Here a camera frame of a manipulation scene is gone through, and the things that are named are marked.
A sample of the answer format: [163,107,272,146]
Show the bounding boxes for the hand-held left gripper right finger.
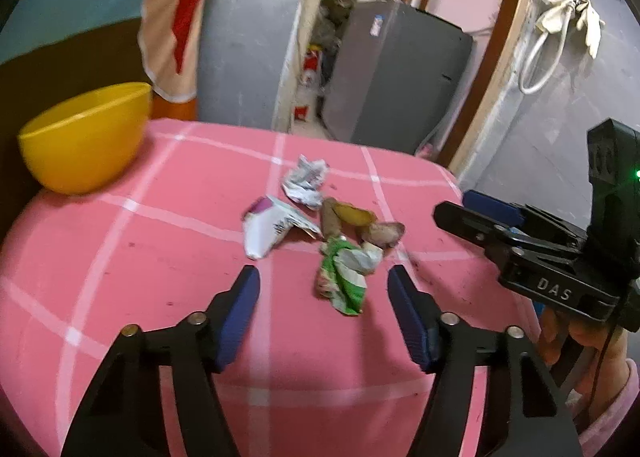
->
[387,264,583,457]

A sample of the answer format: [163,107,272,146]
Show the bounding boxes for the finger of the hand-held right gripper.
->
[462,189,587,239]
[433,201,576,264]

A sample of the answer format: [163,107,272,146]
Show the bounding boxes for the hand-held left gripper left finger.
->
[60,264,262,457]

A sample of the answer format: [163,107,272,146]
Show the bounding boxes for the green wrapper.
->
[315,236,385,316]

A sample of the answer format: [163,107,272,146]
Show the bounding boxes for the brown peel piece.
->
[361,221,406,246]
[320,198,343,239]

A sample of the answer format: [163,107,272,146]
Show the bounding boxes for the white purple packet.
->
[243,195,322,261]

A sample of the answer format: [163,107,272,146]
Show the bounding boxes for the yellow peel piece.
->
[332,202,377,228]

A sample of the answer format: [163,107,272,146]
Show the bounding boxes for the printed white paper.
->
[281,154,330,210]

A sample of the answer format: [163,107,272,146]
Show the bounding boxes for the person's right forearm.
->
[570,357,640,457]

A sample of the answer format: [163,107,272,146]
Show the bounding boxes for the person's right hand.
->
[537,309,632,395]

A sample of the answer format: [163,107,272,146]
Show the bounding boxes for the pink plaid tablecloth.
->
[0,118,543,457]

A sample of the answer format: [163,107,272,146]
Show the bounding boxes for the grey washing machine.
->
[320,1,474,158]

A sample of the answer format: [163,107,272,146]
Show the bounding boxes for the cream rubber gloves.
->
[536,0,606,58]

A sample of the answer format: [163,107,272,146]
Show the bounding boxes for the white sack red print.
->
[294,49,324,124]

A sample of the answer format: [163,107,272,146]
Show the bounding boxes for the orange cloth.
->
[151,93,199,122]

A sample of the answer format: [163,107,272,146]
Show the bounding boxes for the yellow plastic bowl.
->
[17,82,153,196]

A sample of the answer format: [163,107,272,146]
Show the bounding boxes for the orange red striped towel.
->
[137,0,211,103]

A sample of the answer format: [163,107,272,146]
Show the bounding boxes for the blue and brown cloth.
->
[0,0,168,238]

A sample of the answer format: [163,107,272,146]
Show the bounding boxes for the black cable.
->
[591,324,618,435]

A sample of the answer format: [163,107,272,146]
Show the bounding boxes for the white hose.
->
[517,2,572,96]

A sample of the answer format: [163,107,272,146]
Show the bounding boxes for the wooden door frame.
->
[272,0,547,178]

